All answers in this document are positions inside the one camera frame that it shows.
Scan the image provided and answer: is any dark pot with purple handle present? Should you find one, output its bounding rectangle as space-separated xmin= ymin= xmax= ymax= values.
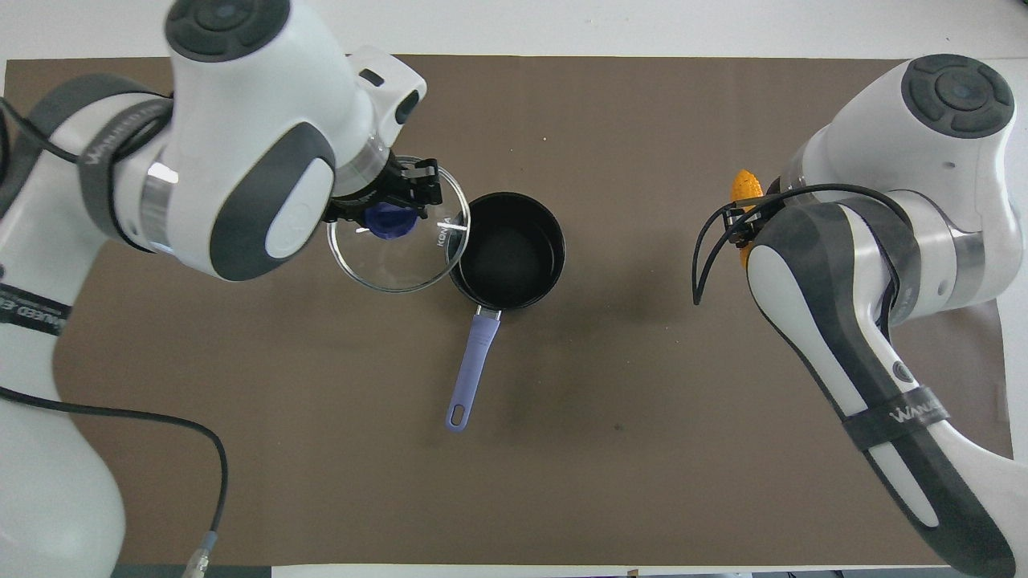
xmin=446 ymin=191 xmax=567 ymax=434

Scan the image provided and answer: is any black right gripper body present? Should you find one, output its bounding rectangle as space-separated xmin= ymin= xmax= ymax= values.
xmin=725 ymin=205 xmax=765 ymax=244

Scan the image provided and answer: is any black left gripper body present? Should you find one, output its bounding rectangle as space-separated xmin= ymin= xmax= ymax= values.
xmin=333 ymin=153 xmax=406 ymax=216

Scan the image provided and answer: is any yellow corn cob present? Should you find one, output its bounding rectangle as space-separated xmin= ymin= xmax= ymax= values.
xmin=729 ymin=169 xmax=764 ymax=270

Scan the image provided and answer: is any glass lid with blue knob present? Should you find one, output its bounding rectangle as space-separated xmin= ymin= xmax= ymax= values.
xmin=326 ymin=156 xmax=471 ymax=294

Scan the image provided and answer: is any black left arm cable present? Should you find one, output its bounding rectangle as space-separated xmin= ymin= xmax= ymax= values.
xmin=0 ymin=96 xmax=230 ymax=578

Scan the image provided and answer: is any brown table mat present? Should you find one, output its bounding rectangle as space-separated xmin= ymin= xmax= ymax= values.
xmin=0 ymin=55 xmax=1014 ymax=567

